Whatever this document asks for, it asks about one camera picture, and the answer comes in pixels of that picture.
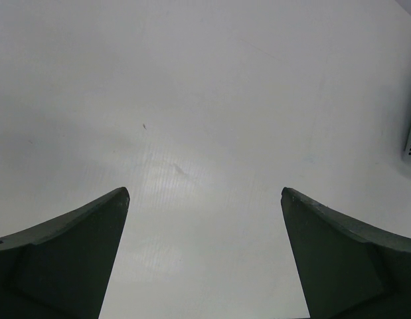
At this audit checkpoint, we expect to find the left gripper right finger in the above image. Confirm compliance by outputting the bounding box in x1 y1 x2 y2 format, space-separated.
281 187 411 318

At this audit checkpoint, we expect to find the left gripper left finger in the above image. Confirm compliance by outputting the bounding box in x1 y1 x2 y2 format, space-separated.
0 187 129 318

